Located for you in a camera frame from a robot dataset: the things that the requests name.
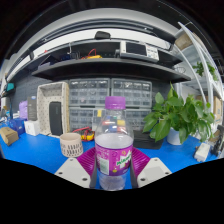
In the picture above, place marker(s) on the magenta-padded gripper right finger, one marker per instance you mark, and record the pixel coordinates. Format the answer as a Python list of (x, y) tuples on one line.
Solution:
[(154, 170)]

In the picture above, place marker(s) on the blue box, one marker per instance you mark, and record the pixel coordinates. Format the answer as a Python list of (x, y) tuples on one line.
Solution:
[(17, 126)]

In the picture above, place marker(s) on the clear box with coloured parts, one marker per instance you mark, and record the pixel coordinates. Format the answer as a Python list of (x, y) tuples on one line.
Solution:
[(97, 115)]

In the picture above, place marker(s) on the white shelf unit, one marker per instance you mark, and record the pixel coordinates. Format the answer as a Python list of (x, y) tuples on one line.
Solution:
[(206, 73)]

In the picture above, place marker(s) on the clear bottle with purple cap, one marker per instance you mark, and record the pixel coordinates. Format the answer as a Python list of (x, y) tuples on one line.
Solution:
[(113, 146)]

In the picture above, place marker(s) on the white perforated basket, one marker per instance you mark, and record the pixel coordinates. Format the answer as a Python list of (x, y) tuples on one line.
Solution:
[(44, 100)]

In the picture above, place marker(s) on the brown cardboard box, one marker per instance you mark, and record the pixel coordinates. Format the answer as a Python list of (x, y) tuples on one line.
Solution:
[(8, 136)]

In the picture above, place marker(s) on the beige perforated cup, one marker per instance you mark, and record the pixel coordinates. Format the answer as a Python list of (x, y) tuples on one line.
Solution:
[(71, 145)]

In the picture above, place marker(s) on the teal device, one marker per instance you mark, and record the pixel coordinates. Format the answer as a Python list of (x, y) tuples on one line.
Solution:
[(10, 87)]

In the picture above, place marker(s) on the purple box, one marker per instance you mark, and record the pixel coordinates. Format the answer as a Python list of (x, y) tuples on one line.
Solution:
[(23, 110)]

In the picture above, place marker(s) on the black box with white label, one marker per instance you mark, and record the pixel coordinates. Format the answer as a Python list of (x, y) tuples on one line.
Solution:
[(143, 141)]

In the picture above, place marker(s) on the yellow multimeter with red leads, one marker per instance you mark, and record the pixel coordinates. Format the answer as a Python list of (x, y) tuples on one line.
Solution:
[(87, 135)]

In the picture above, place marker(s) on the black flat device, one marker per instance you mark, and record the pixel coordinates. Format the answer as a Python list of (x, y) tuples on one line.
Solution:
[(55, 118)]

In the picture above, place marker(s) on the green potted plant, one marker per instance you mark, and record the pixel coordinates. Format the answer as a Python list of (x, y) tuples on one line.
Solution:
[(173, 116)]

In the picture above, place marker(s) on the clear small-parts drawer cabinet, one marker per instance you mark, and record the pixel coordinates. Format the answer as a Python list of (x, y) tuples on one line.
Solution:
[(81, 118), (138, 118), (133, 93), (88, 92)]

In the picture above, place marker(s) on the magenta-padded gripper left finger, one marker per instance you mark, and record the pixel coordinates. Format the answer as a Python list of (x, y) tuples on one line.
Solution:
[(71, 171)]

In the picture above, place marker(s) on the white power adapter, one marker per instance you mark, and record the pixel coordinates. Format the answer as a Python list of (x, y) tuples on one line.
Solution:
[(202, 152)]

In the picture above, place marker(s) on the dark grey box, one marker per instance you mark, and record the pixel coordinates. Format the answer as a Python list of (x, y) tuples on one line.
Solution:
[(32, 108)]

